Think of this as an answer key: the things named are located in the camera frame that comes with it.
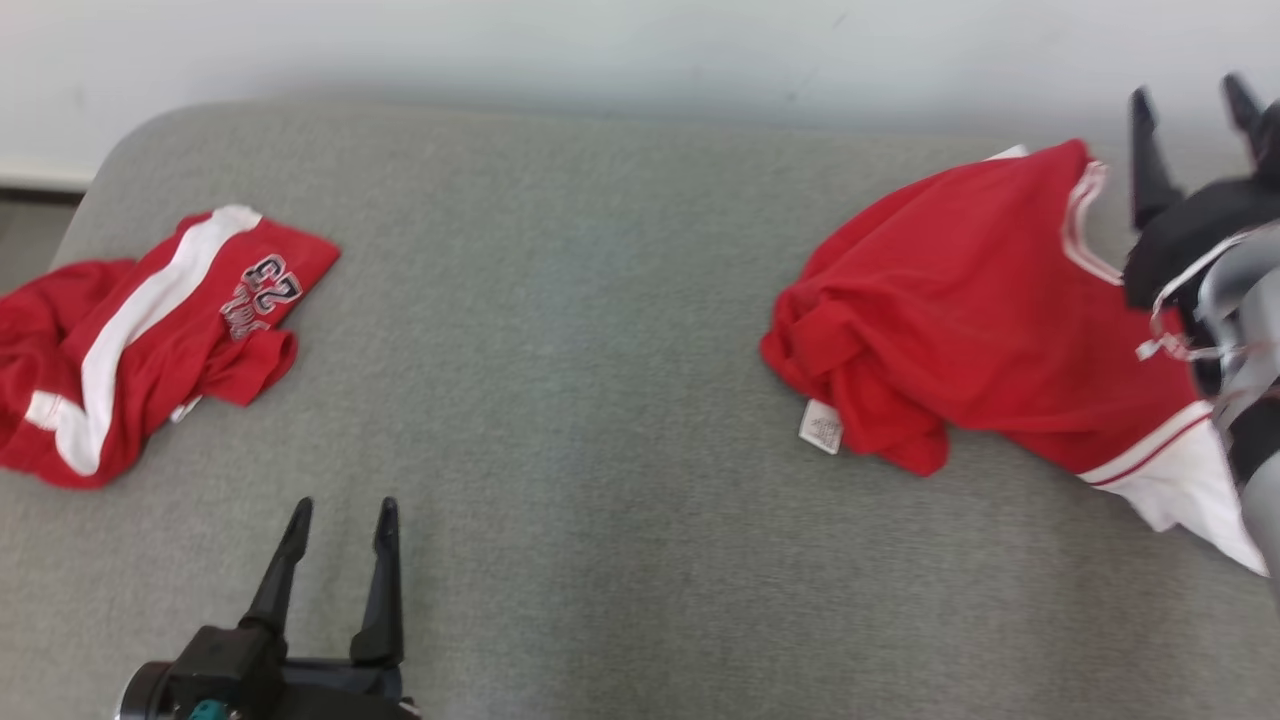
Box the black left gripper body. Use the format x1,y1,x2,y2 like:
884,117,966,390
270,656,421,720

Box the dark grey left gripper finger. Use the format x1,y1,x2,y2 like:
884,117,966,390
350,497,405,669
243,497,314,634

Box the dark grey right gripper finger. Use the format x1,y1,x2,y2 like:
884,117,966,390
1130,88,1184,233
1222,72,1273,163

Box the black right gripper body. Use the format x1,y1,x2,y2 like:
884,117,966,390
1125,100,1280,313

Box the red jersey shirt white sleeves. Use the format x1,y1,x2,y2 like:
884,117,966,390
760,140,1271,579

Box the red shorts with 23 print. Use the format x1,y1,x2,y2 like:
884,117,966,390
0,205,342,491

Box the grey fabric panel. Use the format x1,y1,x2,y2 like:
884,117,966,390
0,98,1280,720

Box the white skirting board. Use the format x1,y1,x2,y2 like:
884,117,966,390
0,155,96,193

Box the twisted red white wire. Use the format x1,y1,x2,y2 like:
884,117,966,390
1135,228,1271,363

